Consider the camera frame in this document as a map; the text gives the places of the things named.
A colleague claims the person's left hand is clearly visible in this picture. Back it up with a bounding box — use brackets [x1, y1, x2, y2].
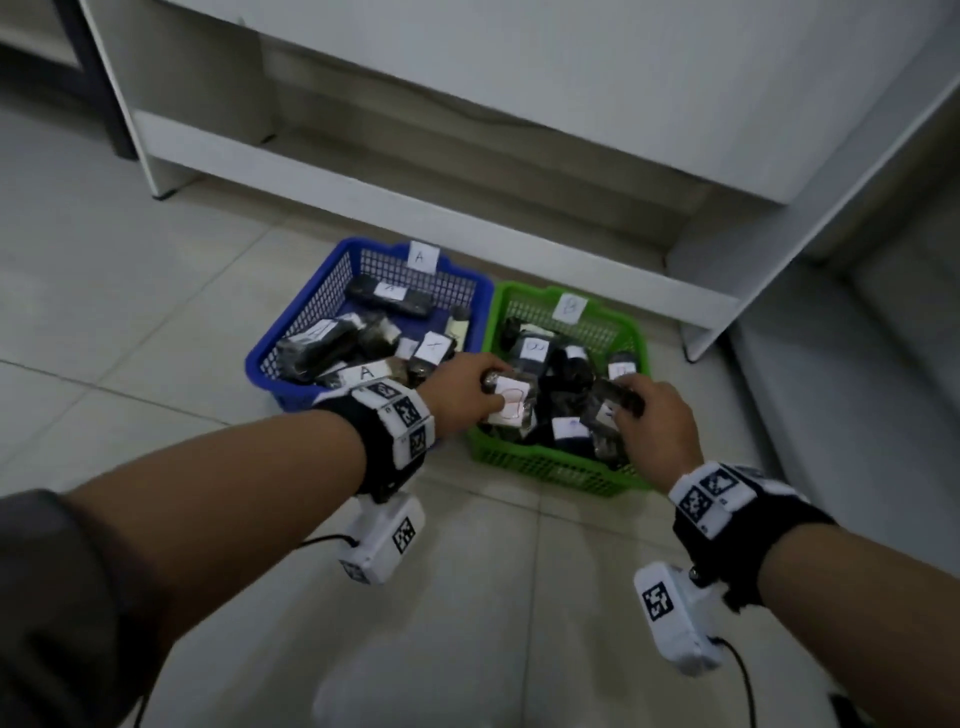
[416, 352, 515, 440]

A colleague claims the person's right hand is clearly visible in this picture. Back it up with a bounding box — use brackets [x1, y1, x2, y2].
[611, 373, 704, 494]

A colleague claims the black item packet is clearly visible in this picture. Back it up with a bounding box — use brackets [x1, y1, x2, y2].
[581, 378, 646, 438]
[479, 371, 541, 438]

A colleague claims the green plastic mesh basket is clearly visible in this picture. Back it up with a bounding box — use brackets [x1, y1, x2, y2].
[466, 281, 652, 498]

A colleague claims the blue plastic mesh basket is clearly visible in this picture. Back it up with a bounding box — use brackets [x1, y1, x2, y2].
[245, 237, 496, 414]

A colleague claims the person's right forearm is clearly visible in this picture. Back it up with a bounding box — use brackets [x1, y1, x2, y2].
[757, 522, 960, 728]

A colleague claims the person's left forearm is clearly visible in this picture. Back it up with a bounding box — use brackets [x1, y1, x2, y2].
[63, 408, 369, 654]

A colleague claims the person's grey shirt sleeve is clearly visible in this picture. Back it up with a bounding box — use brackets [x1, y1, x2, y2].
[0, 488, 163, 728]

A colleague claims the black wristband with markers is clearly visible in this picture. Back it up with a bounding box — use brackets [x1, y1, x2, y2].
[667, 461, 838, 613]
[313, 377, 436, 504]

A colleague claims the white shelf unit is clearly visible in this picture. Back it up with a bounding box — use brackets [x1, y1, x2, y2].
[78, 0, 960, 364]

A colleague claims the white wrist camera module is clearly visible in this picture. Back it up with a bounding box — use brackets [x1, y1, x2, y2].
[633, 560, 727, 678]
[337, 491, 427, 586]

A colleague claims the metal frame shelf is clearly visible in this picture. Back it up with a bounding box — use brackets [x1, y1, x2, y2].
[52, 0, 139, 161]

